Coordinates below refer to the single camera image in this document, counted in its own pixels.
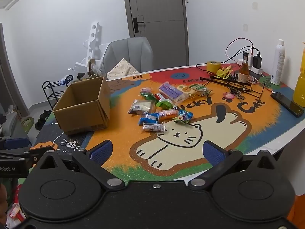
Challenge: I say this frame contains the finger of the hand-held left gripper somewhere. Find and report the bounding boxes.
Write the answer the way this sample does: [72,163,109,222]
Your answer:
[0,137,56,164]

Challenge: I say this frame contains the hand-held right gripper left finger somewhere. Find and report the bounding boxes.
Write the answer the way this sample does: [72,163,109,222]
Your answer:
[31,140,126,192]

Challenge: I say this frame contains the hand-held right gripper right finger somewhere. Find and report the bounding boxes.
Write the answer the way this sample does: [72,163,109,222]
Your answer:
[188,140,282,193]

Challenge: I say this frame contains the blue green avocado print packet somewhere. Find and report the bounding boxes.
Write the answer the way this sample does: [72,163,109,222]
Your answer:
[173,109,194,125]

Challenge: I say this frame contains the brown cardboard box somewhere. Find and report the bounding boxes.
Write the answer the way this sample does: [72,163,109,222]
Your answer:
[52,76,111,135]

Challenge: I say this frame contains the blue snack packet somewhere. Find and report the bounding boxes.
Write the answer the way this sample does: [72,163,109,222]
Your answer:
[137,113,160,126]

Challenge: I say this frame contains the clear dark snack packet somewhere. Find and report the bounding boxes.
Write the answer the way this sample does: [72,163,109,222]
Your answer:
[142,121,166,133]

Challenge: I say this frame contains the clear white snack packet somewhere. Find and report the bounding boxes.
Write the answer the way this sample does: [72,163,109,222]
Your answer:
[127,99,157,115]

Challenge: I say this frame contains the orange snack packet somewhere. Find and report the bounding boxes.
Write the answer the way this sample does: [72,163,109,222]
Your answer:
[157,108,179,121]

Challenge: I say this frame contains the green snack packet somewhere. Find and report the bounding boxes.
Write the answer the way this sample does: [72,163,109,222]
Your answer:
[140,93,174,109]

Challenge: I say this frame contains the colourful cat printed table mat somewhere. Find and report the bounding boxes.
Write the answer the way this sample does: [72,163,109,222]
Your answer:
[31,63,299,182]

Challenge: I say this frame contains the black shoes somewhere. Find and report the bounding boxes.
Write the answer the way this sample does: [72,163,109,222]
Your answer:
[35,110,52,131]

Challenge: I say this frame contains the black metal shoe rack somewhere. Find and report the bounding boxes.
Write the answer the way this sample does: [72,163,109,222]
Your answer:
[42,75,74,110]

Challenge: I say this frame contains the green white biscuit packet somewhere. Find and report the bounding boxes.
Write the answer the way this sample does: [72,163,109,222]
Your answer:
[189,83,213,96]

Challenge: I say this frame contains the yellow white cracker packet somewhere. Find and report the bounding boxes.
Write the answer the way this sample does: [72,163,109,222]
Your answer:
[176,84,195,98]

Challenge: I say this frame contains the large purple snack packet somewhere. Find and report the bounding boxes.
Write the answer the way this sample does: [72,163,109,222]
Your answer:
[158,81,189,104]

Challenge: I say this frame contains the brown paper bag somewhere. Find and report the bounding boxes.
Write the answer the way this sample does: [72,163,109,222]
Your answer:
[86,58,106,79]

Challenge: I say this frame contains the yellow crumpled wrapper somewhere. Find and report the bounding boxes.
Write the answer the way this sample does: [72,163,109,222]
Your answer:
[215,66,233,80]

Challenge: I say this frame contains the cream dotted cushion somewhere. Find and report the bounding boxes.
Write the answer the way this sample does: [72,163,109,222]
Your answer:
[107,58,140,80]

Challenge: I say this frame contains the brown glass bottle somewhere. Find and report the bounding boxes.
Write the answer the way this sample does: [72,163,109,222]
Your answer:
[238,52,250,84]

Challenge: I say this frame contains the yellow tape roll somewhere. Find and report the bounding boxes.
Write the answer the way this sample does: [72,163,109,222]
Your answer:
[206,61,222,73]

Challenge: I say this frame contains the black smartphone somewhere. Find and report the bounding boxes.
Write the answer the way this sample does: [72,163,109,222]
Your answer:
[270,92,304,118]

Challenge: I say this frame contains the white power strip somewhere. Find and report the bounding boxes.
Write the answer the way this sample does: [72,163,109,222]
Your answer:
[236,58,264,75]

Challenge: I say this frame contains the black charger plug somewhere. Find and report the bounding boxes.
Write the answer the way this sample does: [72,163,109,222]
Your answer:
[252,55,262,69]

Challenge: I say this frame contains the grey upholstered chair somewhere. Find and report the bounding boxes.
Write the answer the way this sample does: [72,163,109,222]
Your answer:
[102,36,153,74]

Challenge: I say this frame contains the yellow drink bottle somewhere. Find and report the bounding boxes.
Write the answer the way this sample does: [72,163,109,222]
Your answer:
[293,42,305,108]

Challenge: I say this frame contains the white perforated rack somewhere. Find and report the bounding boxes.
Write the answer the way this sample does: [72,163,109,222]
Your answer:
[73,21,112,73]

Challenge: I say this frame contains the white spray bottle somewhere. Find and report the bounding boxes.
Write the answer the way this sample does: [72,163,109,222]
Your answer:
[270,39,286,86]

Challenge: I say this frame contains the grey door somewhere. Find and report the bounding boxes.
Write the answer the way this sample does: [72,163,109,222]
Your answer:
[122,0,190,72]

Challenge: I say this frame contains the pink keychain with keys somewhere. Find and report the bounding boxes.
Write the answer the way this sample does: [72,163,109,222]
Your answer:
[222,88,246,102]

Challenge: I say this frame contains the black wire rack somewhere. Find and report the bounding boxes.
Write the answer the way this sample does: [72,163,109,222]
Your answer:
[199,75,272,101]

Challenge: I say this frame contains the thin black cable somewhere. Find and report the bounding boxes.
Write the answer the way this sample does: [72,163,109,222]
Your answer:
[196,63,215,74]

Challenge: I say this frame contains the red and black cable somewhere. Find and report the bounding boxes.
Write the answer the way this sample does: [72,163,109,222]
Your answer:
[225,38,262,64]

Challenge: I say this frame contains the black door lock handle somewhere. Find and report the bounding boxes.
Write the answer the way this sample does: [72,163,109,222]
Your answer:
[132,17,145,33]

